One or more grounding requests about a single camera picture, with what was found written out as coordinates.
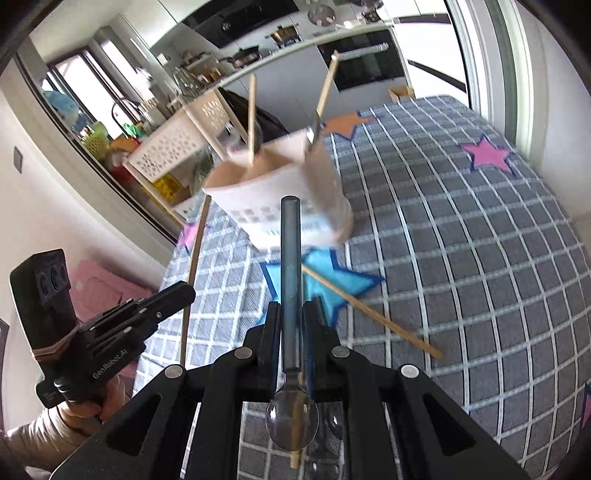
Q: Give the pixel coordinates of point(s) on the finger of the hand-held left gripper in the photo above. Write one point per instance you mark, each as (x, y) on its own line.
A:
(171, 300)

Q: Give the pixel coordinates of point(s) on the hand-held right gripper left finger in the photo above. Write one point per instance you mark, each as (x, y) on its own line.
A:
(268, 341)

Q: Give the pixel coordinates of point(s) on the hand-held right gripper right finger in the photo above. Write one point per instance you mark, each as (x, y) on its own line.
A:
(323, 341)

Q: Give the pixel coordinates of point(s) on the beige plastic utensil holder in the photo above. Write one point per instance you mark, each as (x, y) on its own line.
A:
(258, 194)

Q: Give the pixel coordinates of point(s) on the person's left forearm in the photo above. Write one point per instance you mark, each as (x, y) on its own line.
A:
(41, 445)

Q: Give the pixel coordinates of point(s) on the person's left hand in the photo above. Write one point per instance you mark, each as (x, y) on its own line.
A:
(101, 408)

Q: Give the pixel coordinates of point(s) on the pink padded seat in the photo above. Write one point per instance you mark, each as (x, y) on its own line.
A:
(106, 286)

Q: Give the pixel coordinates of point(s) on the grey checked star tablecloth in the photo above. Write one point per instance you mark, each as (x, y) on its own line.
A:
(438, 230)

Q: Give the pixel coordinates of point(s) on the beige plastic storage trolley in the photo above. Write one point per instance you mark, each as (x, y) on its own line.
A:
(175, 138)

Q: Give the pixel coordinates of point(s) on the green plastic basket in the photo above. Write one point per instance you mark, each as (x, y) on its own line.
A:
(94, 141)

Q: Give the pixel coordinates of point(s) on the curved kitchen faucet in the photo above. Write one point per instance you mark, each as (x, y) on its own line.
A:
(129, 113)

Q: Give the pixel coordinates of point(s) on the black chair back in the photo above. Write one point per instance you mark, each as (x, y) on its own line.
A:
(258, 115)

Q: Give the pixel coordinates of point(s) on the blue hanging towel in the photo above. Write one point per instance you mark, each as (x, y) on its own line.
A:
(64, 108)

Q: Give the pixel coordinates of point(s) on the black wok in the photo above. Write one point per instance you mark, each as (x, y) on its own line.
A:
(242, 56)

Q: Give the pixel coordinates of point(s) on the small wooden stool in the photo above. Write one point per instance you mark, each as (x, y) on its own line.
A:
(401, 93)

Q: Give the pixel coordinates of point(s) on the black built-in oven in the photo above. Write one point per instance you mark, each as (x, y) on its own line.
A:
(364, 60)

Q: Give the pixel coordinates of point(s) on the steel cooking pot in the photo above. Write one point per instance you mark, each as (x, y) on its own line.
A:
(282, 34)

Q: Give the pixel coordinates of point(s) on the black range hood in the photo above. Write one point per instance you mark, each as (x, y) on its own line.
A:
(240, 18)

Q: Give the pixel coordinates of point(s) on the white refrigerator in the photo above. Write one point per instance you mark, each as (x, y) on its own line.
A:
(434, 41)

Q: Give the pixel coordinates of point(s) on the grey wall switch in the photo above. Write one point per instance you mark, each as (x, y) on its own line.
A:
(18, 159)

